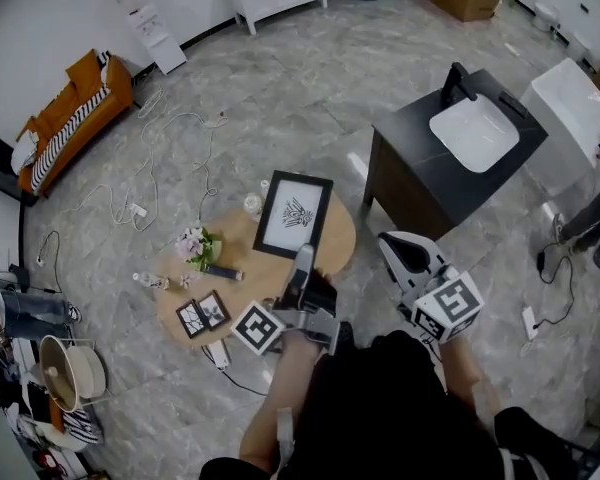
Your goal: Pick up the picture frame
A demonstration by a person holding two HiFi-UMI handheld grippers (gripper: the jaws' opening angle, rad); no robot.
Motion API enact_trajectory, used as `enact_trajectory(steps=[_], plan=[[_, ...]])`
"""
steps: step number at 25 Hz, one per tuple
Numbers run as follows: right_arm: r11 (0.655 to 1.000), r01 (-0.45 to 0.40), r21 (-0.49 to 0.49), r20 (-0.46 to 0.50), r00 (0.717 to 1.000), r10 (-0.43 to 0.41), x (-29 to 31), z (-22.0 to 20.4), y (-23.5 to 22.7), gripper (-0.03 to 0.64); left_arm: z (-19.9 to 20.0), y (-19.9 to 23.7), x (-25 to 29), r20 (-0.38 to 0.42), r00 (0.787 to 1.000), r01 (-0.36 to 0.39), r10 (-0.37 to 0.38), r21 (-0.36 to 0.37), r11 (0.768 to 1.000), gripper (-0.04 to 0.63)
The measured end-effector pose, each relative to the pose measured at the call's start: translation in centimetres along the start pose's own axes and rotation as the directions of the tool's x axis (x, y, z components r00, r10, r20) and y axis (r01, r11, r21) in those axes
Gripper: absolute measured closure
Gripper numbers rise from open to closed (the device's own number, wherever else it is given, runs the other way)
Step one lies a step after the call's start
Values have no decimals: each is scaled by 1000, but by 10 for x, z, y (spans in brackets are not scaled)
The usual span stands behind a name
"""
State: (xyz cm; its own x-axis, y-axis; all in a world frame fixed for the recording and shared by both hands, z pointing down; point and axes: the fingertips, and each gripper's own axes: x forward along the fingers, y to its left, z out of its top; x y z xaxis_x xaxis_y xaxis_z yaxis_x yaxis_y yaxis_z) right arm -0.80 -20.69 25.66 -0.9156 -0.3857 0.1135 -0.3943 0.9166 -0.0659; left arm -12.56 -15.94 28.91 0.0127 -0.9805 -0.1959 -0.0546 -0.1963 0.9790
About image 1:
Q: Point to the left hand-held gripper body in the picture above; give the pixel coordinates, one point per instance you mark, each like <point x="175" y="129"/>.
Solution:
<point x="257" y="328"/>

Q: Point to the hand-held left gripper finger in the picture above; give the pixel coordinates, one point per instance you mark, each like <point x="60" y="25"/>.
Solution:
<point x="322" y="295"/>
<point x="304" y="268"/>

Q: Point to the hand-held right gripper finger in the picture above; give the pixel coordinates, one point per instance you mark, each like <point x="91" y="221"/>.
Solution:
<point x="435" y="255"/>
<point x="397" y="268"/>

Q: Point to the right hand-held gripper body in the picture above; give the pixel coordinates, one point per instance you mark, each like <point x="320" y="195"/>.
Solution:
<point x="447" y="308"/>

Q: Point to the black framed plant picture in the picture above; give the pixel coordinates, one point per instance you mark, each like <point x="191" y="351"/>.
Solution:
<point x="292" y="213"/>

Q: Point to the person's right forearm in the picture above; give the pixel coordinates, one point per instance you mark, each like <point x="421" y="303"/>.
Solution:
<point x="460" y="373"/>

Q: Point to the person's left forearm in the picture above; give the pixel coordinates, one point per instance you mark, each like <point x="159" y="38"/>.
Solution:
<point x="290" y="368"/>

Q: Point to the wooden coffee table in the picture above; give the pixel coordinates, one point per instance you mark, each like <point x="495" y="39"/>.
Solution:
<point x="275" y="273"/>

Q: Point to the white power strip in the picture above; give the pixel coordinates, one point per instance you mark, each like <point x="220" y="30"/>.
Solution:
<point x="529" y="322"/>
<point x="219" y="353"/>
<point x="139" y="210"/>

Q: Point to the person's left black shoe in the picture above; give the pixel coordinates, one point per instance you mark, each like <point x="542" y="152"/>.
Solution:
<point x="345" y="338"/>

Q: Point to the person's black shoe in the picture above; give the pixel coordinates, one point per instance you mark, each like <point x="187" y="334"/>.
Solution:
<point x="382" y="340"/>
<point x="345" y="338"/>

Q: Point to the dark wooden vanity cabinet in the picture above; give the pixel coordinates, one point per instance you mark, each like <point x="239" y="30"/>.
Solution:
<point x="430" y="183"/>

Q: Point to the person's right black shoe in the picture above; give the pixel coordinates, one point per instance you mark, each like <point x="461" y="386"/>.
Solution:
<point x="382" y="340"/>

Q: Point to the small loose pink flower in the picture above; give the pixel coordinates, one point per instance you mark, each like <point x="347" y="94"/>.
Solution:
<point x="187" y="280"/>

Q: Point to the pale green vase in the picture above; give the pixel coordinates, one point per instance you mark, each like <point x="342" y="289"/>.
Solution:
<point x="216" y="250"/>

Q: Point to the pink artificial flower bouquet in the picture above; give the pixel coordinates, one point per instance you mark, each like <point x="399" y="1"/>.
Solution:
<point x="192" y="245"/>

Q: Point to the small clear lying bottle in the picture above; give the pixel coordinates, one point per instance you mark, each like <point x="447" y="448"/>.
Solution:
<point x="150" y="280"/>

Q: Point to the white sink basin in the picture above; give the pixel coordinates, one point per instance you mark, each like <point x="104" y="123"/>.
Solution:
<point x="475" y="133"/>

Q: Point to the person's black trousers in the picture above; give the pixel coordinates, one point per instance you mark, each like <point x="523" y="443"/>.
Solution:
<point x="380" y="418"/>

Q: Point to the black faucet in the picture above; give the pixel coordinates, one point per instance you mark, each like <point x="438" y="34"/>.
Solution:
<point x="455" y="83"/>

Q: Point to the white bathtub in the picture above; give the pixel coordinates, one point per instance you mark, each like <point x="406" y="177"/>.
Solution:
<point x="570" y="113"/>

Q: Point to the striped folded cloth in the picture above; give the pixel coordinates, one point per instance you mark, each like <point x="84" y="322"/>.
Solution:
<point x="82" y="427"/>

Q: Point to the orange cloth item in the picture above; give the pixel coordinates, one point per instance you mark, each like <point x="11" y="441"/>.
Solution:
<point x="56" y="415"/>

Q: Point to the white toilet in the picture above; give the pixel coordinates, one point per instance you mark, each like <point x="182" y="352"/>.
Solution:
<point x="545" y="14"/>
<point x="580" y="45"/>

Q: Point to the orange sofa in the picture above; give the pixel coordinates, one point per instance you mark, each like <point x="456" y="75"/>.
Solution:
<point x="80" y="113"/>

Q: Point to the black and white striped blanket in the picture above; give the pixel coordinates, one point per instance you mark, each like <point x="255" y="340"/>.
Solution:
<point x="60" y="138"/>

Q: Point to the white water dispenser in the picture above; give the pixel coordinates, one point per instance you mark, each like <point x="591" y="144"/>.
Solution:
<point x="155" y="33"/>

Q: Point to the white pillow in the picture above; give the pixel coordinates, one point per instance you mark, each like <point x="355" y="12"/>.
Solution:
<point x="24" y="153"/>

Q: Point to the small frame with leaf picture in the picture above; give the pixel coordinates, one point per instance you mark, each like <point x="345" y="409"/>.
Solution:
<point x="213" y="310"/>

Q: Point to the black framed branch picture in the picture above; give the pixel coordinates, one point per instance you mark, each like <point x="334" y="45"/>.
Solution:
<point x="191" y="319"/>

